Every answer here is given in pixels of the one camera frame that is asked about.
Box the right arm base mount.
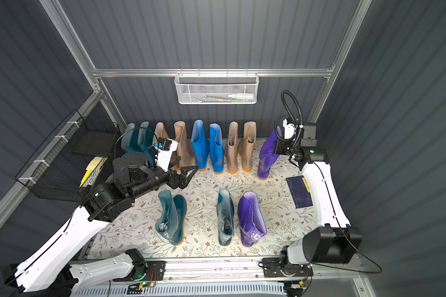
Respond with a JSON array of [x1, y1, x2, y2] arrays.
[[258, 252, 313, 278]]

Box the dark blue book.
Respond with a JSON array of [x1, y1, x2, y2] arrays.
[[286, 175, 313, 209]]

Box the purple boot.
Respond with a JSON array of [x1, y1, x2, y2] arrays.
[[237, 191, 267, 248], [257, 131, 279, 180]]

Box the white wire mesh basket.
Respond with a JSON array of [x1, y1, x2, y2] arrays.
[[174, 71, 260, 105]]

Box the black wire wall basket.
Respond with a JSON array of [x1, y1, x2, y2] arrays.
[[16, 111, 121, 202]]

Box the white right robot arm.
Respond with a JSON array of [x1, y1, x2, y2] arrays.
[[274, 116, 362, 270]]

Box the dark teal boot back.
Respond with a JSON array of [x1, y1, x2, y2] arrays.
[[137, 121, 155, 168], [121, 123, 140, 153]]

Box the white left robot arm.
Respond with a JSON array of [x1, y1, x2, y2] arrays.
[[2, 137, 198, 297]]

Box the yellow sticky notes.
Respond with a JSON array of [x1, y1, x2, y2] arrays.
[[79, 157, 107, 188]]

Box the white tube in basket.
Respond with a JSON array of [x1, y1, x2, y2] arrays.
[[227, 93, 255, 101]]

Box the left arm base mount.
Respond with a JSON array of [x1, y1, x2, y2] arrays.
[[113, 261, 167, 282]]

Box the blue boot back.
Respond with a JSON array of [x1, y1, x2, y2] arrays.
[[191, 120, 209, 171], [209, 123, 224, 174]]

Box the beige boot back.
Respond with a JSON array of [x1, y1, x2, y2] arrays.
[[238, 121, 256, 172], [154, 122, 177, 171], [224, 121, 239, 174], [173, 121, 195, 167]]

